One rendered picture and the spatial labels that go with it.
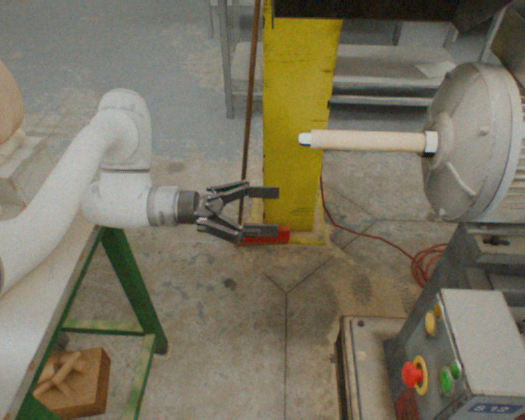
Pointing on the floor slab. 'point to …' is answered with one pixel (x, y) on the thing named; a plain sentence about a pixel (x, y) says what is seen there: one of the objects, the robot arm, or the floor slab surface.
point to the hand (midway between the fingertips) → (273, 210)
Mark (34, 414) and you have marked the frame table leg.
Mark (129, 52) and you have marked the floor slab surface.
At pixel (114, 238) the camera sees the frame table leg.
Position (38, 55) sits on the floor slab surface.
